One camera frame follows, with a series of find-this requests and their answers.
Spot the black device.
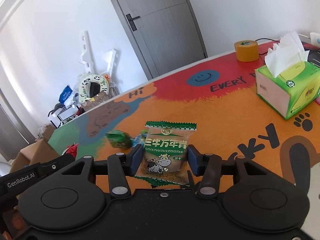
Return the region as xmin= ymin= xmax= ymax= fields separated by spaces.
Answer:
xmin=304 ymin=42 xmax=320 ymax=68

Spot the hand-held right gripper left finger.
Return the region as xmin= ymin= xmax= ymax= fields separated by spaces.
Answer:
xmin=60 ymin=144 xmax=143 ymax=198

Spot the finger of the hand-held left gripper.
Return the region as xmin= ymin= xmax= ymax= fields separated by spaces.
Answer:
xmin=37 ymin=154 xmax=76 ymax=178

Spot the printed brown cardboard box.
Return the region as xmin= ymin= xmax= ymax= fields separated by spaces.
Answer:
xmin=81 ymin=91 xmax=112 ymax=113

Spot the white board with holes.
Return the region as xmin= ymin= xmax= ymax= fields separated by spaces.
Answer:
xmin=77 ymin=31 xmax=93 ymax=73

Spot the green tissue box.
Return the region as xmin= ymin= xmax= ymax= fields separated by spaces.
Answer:
xmin=254 ymin=30 xmax=320 ymax=120

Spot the black cable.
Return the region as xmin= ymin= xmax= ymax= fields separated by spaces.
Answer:
xmin=255 ymin=37 xmax=283 ymax=55

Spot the grey wardrobe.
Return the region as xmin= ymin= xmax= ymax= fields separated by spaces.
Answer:
xmin=0 ymin=87 xmax=35 ymax=162

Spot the panda print cushion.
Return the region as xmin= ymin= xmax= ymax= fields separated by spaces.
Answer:
xmin=78 ymin=73 xmax=110 ymax=103

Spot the blue snack packet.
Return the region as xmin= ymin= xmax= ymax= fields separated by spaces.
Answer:
xmin=132 ymin=130 xmax=148 ymax=147

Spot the black door handle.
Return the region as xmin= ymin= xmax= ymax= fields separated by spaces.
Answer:
xmin=126 ymin=13 xmax=140 ymax=31

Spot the grey door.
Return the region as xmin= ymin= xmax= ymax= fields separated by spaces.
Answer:
xmin=102 ymin=0 xmax=208 ymax=80

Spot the short white board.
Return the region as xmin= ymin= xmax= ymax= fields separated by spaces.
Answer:
xmin=102 ymin=49 xmax=117 ymax=75

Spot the red snack packet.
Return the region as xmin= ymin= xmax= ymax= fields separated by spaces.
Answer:
xmin=61 ymin=143 xmax=81 ymax=158

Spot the dark green snack packet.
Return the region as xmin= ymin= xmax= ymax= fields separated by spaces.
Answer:
xmin=105 ymin=130 xmax=132 ymax=149

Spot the blue plastic bag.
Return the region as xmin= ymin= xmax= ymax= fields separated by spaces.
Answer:
xmin=59 ymin=85 xmax=73 ymax=103

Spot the green cow biscuit packet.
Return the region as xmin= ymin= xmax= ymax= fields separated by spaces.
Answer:
xmin=134 ymin=120 xmax=198 ymax=188

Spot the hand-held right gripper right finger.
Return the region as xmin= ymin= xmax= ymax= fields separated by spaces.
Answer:
xmin=187 ymin=145 xmax=270 ymax=197

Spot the yellow tape roll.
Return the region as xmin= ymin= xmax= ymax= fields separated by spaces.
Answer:
xmin=234 ymin=40 xmax=260 ymax=62

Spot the small brown cardboard box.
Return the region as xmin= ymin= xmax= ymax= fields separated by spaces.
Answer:
xmin=37 ymin=124 xmax=55 ymax=140

